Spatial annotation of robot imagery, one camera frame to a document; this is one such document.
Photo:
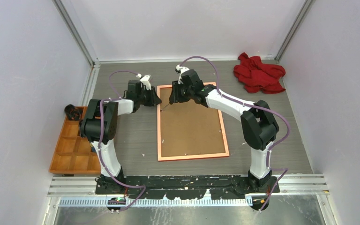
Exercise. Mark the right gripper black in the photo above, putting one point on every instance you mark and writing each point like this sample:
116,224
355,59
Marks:
176,97

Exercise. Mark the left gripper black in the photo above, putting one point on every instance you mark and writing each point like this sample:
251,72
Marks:
154,100

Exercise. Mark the red picture frame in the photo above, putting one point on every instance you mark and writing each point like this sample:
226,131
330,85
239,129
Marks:
189,131

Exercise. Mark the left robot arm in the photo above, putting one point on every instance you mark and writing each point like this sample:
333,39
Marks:
100,125

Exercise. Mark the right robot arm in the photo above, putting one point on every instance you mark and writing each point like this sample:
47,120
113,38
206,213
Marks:
259,126

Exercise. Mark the red cloth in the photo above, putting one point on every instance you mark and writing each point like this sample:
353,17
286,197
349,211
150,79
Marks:
258,76

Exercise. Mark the wooden compartment tray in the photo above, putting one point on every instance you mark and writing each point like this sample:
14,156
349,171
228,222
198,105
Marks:
73,154

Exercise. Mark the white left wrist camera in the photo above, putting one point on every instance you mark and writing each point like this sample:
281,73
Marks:
145,80

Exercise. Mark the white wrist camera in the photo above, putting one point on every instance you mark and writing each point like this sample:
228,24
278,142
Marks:
180,70
145,80

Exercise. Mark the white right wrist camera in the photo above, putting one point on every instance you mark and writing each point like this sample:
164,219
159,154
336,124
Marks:
180,70

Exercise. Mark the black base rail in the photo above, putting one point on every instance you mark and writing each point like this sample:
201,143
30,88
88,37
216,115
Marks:
184,187

